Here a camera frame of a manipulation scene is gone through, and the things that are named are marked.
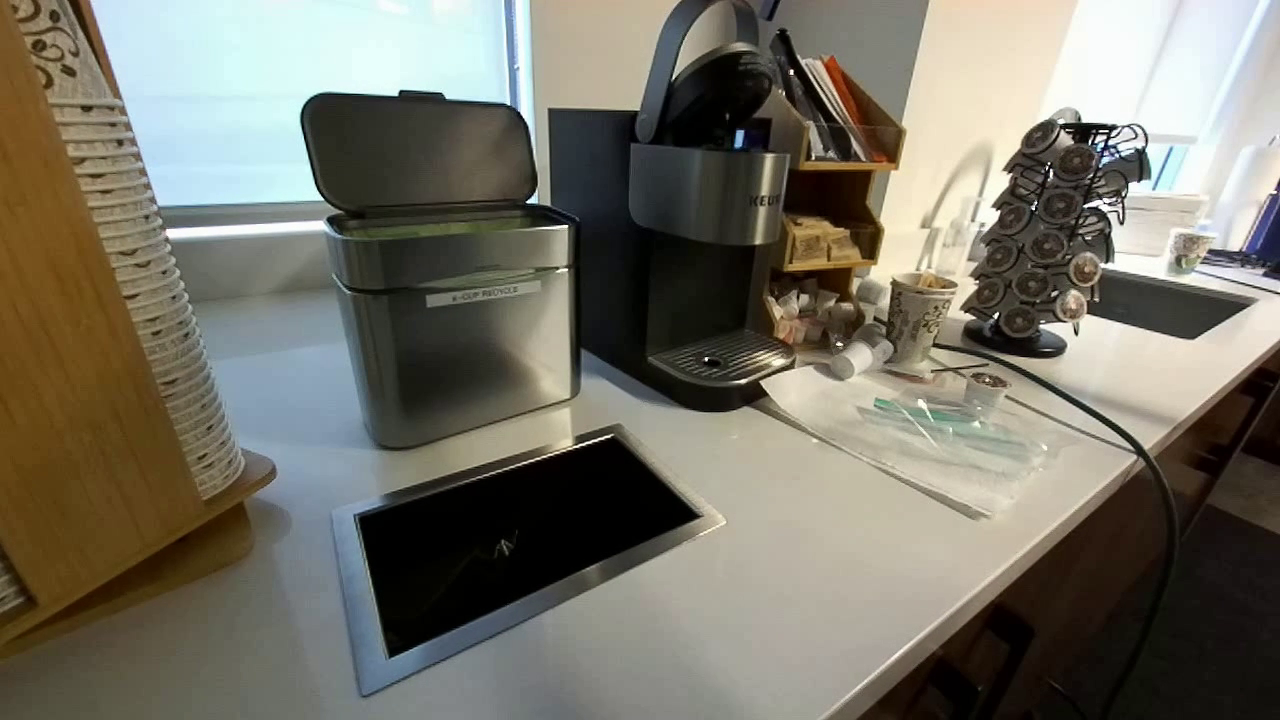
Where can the wooden cup dispenser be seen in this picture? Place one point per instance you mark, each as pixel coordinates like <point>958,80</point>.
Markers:
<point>64,401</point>

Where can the white bottle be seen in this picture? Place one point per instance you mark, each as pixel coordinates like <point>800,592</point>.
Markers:
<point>1247,185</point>

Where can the patterned paper cup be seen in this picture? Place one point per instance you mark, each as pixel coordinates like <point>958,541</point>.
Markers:
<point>921,325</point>

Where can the white creamer cup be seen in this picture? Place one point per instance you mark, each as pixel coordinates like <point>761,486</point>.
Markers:
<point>863,360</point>

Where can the foil tea packets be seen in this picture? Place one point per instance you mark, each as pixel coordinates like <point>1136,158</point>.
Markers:
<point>839,105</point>

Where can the white cup lid stack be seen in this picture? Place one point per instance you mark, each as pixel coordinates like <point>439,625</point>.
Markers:
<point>11,587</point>

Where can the black and silver coffee maker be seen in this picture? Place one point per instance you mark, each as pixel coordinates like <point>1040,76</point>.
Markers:
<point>707,192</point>

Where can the bright window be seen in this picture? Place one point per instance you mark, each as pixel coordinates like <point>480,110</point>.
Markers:
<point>306,95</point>
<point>1201,66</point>

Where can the small silver pod cup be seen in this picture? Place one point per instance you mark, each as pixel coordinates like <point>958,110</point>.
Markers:
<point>986,388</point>

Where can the patterned mug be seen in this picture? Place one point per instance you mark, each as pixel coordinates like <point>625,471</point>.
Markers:
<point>1189,248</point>

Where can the brown creamer cup pile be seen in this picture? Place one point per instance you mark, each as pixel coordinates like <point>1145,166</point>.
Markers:
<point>813,321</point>

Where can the wooden condiment organizer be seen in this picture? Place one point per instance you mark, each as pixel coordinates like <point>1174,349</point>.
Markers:
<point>855,166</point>

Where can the plastic bag of stirrers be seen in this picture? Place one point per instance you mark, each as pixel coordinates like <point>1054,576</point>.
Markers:
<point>932,440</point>

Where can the stainless steel trash bin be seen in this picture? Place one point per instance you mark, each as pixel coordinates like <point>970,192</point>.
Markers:
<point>453,360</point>

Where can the coffee pod carousel rack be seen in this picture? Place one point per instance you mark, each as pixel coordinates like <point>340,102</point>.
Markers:
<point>1035,253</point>

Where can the trash bin hinged lid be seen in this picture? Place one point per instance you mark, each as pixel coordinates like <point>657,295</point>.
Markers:
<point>423,152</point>

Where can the wooden base cabinet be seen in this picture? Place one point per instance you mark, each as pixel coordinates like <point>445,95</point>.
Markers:
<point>1054,602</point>

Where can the countertop sink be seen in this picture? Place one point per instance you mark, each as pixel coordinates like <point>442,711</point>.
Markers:
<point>1165,304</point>

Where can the blue bottle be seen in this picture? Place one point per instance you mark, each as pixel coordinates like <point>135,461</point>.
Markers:
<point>1264,235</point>

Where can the brown sugar packets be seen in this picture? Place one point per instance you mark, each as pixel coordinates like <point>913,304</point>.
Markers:
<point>819,245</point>

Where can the steel framed countertop trash chute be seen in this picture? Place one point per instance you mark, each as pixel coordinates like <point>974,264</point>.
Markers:
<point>359,587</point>

